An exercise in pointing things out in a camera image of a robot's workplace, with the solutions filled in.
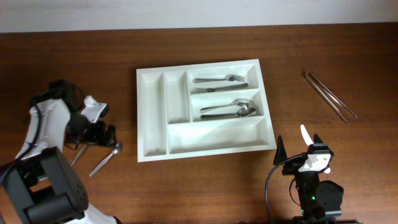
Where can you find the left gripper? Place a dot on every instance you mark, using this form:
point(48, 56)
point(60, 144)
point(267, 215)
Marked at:
point(97, 137)

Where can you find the large steel spoon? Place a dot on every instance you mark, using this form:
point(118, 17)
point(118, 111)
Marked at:
point(242, 102)
point(243, 112)

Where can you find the small steel teaspoon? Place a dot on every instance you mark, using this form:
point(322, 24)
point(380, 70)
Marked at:
point(109, 157)
point(79, 154)

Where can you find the white plastic cutlery tray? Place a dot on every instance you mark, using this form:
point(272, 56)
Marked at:
point(168, 113)

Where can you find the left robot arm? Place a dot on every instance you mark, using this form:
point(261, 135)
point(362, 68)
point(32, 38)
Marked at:
point(41, 184)

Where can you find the white plastic knife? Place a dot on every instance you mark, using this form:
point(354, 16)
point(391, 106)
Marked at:
point(306, 136)

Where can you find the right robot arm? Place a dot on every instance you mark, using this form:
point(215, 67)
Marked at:
point(320, 201)

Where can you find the steel fork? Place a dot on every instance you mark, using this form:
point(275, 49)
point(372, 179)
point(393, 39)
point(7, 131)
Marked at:
point(229, 78)
point(220, 88)

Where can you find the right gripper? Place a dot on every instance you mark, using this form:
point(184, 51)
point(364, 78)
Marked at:
point(293, 165)

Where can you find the long steel kitchen tongs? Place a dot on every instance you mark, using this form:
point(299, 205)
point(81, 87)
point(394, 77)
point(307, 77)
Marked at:
point(331, 99)

